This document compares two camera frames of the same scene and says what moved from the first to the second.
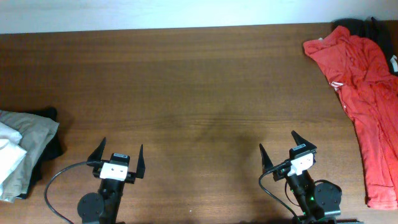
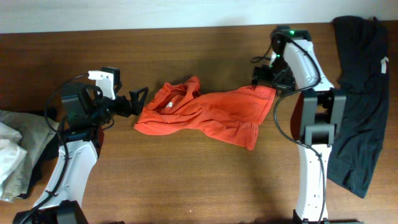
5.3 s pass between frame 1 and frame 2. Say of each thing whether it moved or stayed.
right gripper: moved
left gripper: moved
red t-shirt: moved
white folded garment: stayed
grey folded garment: stayed
